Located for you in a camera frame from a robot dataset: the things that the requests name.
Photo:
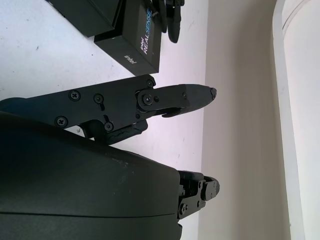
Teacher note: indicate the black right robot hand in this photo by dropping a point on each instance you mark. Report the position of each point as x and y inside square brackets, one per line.
[75, 180]

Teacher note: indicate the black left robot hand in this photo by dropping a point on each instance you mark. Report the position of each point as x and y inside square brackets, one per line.
[172, 22]

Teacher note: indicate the black RealSense box lid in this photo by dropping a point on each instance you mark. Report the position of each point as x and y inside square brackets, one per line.
[135, 37]

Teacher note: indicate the white rounded wall panel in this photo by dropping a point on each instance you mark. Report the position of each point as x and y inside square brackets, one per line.
[305, 100]

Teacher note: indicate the black camera box base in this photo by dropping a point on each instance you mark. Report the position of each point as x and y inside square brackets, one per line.
[95, 15]

